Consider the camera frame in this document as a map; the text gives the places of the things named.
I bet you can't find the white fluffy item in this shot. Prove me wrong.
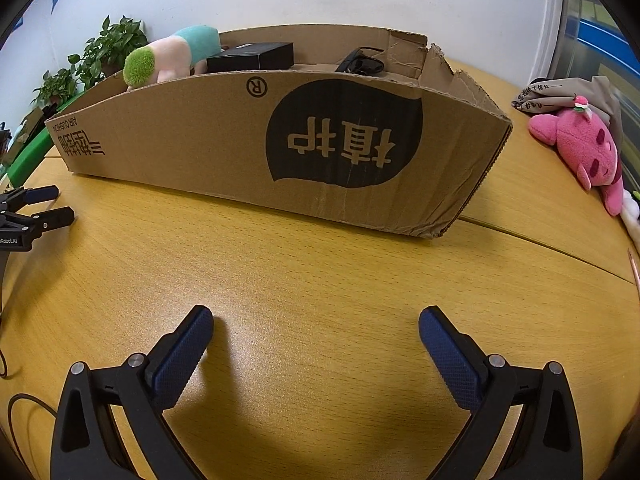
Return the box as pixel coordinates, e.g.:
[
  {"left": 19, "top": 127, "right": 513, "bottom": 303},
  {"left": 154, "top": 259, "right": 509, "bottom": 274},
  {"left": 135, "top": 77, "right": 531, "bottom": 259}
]
[{"left": 620, "top": 189, "right": 640, "bottom": 237}]

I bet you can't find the teal and pink plush pig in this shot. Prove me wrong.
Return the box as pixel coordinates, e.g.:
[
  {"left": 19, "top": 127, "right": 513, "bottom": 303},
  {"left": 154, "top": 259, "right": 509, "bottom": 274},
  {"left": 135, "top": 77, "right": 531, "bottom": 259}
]
[{"left": 123, "top": 25, "right": 222, "bottom": 92}]

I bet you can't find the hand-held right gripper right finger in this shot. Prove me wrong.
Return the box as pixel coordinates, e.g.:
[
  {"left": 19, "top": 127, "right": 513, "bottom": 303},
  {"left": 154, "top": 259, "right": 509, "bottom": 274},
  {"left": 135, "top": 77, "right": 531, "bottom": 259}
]
[{"left": 418, "top": 306, "right": 584, "bottom": 480}]

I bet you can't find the green foam board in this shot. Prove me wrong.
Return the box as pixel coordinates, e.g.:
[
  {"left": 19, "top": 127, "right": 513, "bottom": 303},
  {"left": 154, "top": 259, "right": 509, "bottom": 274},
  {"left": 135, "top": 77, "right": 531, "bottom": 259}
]
[{"left": 5, "top": 110, "right": 68, "bottom": 186}]

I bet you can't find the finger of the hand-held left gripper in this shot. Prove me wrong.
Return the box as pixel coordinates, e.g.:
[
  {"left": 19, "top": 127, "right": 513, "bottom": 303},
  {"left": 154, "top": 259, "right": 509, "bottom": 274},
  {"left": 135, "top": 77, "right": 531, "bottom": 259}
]
[
  {"left": 0, "top": 206, "right": 76, "bottom": 235},
  {"left": 0, "top": 185, "right": 60, "bottom": 211}
]

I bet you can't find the grey printed cloth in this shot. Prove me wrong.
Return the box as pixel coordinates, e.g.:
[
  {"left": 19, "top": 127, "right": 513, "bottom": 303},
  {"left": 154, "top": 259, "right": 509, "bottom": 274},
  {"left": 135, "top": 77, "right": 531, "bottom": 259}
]
[{"left": 511, "top": 76, "right": 623, "bottom": 126}]

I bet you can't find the large green potted plant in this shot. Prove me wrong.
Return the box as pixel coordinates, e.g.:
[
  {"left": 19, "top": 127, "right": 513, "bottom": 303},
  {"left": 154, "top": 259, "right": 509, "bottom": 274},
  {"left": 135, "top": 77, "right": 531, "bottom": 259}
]
[{"left": 67, "top": 15, "right": 150, "bottom": 91}]

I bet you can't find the brown cardboard box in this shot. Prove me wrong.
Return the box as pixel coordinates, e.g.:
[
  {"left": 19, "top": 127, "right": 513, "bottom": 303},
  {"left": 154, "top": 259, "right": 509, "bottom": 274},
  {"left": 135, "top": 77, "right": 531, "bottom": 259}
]
[{"left": 44, "top": 24, "right": 514, "bottom": 240}]

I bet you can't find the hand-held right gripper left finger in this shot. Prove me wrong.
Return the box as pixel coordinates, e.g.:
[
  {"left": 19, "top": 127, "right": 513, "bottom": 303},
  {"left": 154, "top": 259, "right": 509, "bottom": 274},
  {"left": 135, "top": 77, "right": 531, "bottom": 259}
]
[{"left": 50, "top": 305, "right": 216, "bottom": 480}]

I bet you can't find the small green potted plant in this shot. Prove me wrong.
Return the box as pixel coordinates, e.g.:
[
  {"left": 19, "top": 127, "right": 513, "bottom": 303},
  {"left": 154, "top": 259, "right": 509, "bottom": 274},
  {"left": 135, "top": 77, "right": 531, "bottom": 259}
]
[{"left": 32, "top": 69, "right": 77, "bottom": 107}]

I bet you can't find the black charger box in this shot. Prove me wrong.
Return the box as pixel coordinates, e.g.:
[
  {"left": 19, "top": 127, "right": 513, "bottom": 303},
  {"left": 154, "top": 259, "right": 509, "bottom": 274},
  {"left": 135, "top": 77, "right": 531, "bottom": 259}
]
[{"left": 206, "top": 42, "right": 295, "bottom": 74}]

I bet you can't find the pink plush toy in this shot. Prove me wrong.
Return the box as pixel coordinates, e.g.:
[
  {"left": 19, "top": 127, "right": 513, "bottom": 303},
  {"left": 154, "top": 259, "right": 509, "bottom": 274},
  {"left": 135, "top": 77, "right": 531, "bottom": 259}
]
[{"left": 528, "top": 95, "right": 626, "bottom": 217}]

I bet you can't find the black cable in box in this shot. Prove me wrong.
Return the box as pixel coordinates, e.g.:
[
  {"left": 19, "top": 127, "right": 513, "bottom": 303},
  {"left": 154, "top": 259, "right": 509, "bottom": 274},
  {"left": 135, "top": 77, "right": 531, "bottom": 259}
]
[{"left": 334, "top": 46, "right": 386, "bottom": 77}]

